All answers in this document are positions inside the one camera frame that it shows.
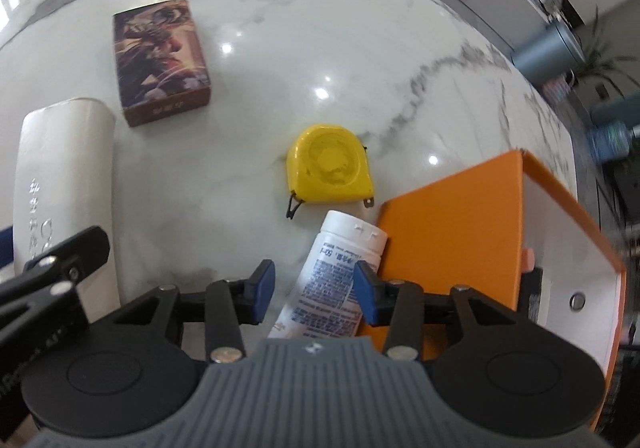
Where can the woven handbag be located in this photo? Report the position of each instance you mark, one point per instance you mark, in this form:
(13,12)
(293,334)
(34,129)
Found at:
(557,88)

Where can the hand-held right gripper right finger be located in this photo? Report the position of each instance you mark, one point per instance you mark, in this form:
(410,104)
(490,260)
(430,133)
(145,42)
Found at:
(364,295)

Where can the yellow tape measure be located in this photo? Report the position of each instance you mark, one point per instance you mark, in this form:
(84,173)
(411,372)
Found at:
(327,166)

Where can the grey pedal bin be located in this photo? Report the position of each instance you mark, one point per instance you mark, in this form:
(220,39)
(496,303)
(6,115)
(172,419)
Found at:
(550,51)

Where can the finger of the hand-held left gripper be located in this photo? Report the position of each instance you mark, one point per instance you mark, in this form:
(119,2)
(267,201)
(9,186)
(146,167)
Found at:
(5,248)
(80,253)

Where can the black rectangular object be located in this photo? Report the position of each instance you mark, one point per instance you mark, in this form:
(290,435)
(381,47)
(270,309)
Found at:
(534,293)

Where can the potted green plant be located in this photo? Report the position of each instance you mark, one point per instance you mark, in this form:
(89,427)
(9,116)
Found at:
(602,53)

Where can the orange box with white inside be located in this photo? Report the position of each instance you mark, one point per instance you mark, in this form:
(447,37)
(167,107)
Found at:
(450,238)

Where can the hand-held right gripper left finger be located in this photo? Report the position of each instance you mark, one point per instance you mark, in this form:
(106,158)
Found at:
(263,290)

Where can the printed card box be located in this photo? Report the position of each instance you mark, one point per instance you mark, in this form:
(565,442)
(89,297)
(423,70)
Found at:
(160,53)

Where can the white bottle with printed label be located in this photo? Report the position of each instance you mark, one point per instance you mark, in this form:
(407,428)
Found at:
(330,278)

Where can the blue water jug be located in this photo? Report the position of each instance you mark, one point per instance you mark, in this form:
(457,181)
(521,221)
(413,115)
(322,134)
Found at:
(617,141)

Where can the white cylindrical tube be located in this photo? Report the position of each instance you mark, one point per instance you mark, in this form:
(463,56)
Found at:
(65,153)

